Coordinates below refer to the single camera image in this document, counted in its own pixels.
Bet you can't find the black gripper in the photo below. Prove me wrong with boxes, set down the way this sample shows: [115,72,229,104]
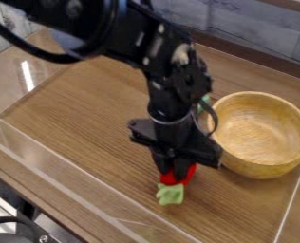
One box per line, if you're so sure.
[128,115,222,185]

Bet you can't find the red felt strawberry toy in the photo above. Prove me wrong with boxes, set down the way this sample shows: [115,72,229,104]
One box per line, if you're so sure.
[155,164,197,206]

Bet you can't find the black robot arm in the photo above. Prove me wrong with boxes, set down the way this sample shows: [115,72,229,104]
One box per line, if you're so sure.
[0,0,222,185]

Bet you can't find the green rectangular block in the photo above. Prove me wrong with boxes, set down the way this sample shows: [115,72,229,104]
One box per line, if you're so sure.
[197,94,211,114]

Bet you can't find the light wooden bowl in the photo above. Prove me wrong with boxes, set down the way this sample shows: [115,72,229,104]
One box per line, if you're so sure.
[207,91,300,179]

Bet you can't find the black equipment bottom left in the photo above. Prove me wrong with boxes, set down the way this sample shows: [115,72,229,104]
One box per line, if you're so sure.
[0,214,62,243]

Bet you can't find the clear acrylic tray enclosure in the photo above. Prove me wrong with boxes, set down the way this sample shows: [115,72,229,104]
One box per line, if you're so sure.
[0,48,300,243]

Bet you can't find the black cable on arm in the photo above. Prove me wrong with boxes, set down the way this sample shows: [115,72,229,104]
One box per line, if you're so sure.
[0,0,221,139]

